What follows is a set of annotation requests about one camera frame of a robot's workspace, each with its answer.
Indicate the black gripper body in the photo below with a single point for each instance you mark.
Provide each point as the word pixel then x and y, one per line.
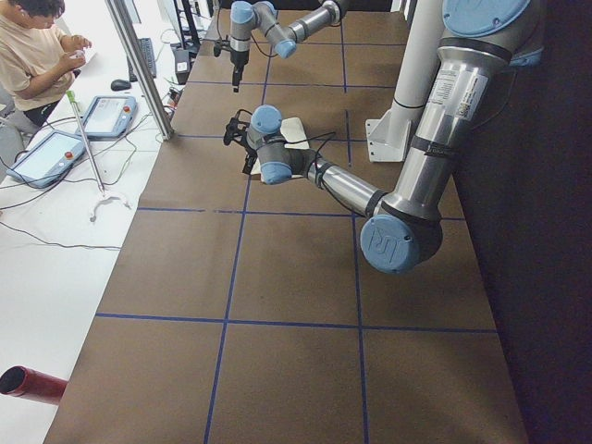
pixel 239 59
pixel 252 152

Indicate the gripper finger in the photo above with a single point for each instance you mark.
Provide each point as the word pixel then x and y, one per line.
pixel 238 78
pixel 233 80

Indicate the cream long sleeve cat shirt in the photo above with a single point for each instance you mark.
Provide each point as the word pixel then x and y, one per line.
pixel 293 131

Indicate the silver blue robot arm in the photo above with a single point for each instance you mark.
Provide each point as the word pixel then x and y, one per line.
pixel 263 16
pixel 454 50

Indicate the black box with white label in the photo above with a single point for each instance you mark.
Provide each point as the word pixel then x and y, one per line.
pixel 182 68

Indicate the black computer mouse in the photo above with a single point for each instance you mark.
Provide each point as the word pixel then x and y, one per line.
pixel 119 85

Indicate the far teach pendant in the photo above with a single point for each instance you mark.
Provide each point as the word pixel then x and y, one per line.
pixel 109 116

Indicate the teach pendant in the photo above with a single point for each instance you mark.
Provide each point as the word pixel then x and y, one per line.
pixel 109 116
pixel 49 160

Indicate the reacher stick with white hook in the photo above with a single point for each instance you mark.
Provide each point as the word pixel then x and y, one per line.
pixel 104 195

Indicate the person in beige shirt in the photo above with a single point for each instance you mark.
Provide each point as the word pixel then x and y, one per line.
pixel 39 61

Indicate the near teach pendant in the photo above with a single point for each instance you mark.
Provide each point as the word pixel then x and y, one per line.
pixel 49 160

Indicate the red fire extinguisher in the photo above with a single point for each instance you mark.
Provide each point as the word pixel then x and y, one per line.
pixel 32 385

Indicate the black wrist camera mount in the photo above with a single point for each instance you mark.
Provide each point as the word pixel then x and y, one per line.
pixel 221 44
pixel 236 129

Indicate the aluminium frame post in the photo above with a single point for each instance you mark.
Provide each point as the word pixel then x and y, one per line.
pixel 129 40

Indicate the white pedestal column base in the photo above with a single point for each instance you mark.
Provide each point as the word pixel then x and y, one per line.
pixel 389 138

